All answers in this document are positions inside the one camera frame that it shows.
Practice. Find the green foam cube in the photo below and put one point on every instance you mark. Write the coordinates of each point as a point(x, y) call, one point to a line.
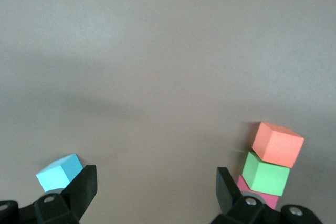
point(267, 179)

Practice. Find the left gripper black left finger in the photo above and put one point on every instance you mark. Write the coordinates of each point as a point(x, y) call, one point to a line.
point(82, 190)

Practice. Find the red foam cube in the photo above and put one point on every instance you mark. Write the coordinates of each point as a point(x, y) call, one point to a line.
point(270, 201)

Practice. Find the orange foam cube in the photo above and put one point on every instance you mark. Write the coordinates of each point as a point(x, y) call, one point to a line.
point(278, 148)

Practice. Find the light blue foam cube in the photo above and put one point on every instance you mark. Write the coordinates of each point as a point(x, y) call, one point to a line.
point(57, 175)

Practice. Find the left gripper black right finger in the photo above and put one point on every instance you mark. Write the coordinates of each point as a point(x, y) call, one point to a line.
point(225, 190)

